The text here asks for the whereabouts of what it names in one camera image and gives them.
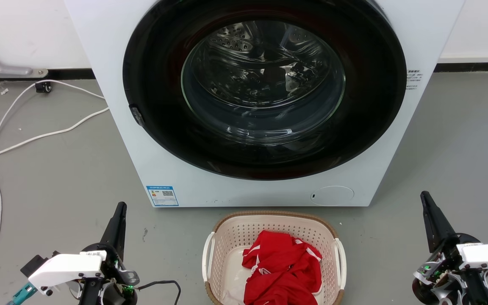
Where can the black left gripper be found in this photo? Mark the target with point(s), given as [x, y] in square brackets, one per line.
[119, 275]

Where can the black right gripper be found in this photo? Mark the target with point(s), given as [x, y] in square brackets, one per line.
[441, 275]

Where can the beige plastic laundry basket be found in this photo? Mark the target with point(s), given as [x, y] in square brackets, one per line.
[235, 237]

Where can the blue energy label sticker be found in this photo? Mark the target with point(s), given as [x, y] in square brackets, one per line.
[162, 195]

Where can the black box on left wrist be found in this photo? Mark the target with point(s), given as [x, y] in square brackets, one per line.
[36, 263]

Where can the round white filter cover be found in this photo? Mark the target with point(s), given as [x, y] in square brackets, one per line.
[332, 195]

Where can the black round washer door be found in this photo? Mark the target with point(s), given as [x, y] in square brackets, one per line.
[159, 118]

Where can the small printed text sticker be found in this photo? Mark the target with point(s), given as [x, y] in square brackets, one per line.
[413, 79]

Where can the red garment with white stripes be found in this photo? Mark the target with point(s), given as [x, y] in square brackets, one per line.
[284, 271]

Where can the white front-load washing machine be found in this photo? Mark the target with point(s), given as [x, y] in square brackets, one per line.
[100, 51]

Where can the grey metal stand leg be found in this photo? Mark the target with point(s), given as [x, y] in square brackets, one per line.
[6, 70]

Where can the stainless steel washer drum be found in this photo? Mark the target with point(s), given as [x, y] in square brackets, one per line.
[265, 72]

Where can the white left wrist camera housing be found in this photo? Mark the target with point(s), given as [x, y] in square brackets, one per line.
[66, 267]

